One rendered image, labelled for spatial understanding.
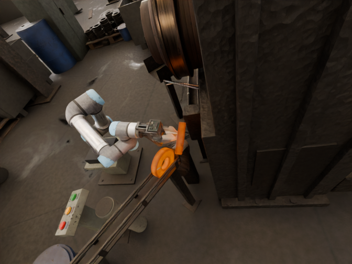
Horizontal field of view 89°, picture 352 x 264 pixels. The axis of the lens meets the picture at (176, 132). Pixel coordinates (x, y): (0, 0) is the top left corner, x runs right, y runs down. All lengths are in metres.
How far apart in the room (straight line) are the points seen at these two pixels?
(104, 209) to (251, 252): 0.97
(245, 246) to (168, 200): 0.64
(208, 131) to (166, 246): 1.03
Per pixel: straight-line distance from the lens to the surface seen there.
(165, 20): 0.76
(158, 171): 0.88
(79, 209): 1.22
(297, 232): 1.54
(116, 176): 1.91
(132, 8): 3.50
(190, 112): 0.94
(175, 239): 1.53
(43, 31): 4.38
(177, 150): 0.80
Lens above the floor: 1.47
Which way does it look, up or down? 49 degrees down
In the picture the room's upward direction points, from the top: 24 degrees counter-clockwise
